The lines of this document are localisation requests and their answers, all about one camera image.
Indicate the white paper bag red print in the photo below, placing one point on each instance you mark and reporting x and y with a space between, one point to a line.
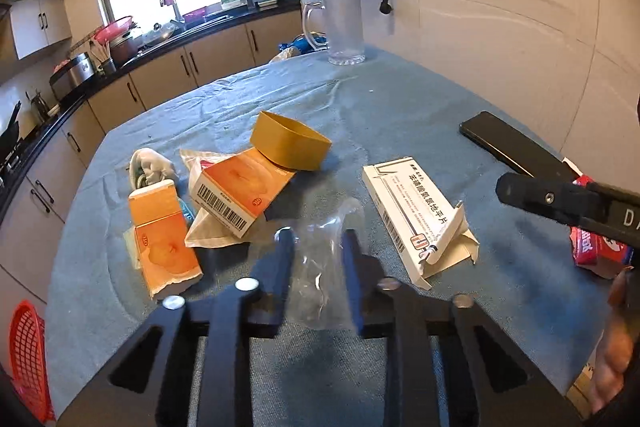
210 232

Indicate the sink faucet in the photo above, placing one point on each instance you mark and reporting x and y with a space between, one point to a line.
170 4

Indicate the silver rice cooker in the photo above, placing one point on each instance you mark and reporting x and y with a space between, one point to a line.
72 74

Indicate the black countertop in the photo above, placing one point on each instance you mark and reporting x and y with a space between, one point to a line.
235 19

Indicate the yellow square plastic container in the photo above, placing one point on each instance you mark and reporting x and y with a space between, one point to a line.
290 147

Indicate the white knit glove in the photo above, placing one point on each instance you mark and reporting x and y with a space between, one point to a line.
152 164

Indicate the glass pitcher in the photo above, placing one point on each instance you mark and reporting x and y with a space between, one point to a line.
345 27

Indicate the blue plastic bag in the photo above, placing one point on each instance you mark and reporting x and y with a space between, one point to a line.
302 44

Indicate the dark brown pot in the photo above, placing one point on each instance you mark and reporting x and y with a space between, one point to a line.
125 49

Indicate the red plastic basket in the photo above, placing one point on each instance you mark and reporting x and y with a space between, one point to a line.
30 357

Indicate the white medicine box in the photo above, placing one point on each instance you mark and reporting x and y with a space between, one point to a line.
405 207

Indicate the clear plastic wrapper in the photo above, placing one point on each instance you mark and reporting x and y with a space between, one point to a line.
320 277

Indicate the magenta basin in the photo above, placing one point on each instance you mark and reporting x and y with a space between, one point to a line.
195 14

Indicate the black smartphone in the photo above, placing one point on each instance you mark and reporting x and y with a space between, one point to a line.
500 137

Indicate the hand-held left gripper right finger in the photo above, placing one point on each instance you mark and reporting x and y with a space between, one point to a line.
350 257

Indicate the black wok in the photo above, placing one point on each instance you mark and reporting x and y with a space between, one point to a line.
10 132

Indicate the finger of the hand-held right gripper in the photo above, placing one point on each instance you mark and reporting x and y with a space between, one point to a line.
545 197

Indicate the red packet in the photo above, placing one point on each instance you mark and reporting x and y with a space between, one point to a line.
595 252

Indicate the pink colander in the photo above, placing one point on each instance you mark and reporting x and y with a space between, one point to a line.
112 29

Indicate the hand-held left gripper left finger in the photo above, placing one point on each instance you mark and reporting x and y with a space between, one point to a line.
285 257

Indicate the torn orange carton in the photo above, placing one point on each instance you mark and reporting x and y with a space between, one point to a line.
160 252

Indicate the orange box with barcode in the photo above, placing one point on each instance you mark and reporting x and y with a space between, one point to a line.
235 187

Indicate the pan with glass lid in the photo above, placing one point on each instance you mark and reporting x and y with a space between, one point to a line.
160 34

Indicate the person's right hand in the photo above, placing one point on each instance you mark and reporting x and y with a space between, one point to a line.
612 357

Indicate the beige base cabinets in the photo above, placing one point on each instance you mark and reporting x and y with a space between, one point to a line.
165 77

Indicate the chopstick holder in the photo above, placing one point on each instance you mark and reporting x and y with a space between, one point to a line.
106 64

